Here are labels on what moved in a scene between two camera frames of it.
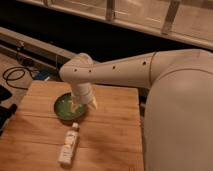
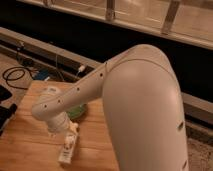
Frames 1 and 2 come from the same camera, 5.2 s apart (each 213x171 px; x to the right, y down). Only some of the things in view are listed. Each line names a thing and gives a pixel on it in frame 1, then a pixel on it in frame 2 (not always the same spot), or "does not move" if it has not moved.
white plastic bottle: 69,146 does not move
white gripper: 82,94 to 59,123
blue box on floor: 41,75 does not move
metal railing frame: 190,20 does not move
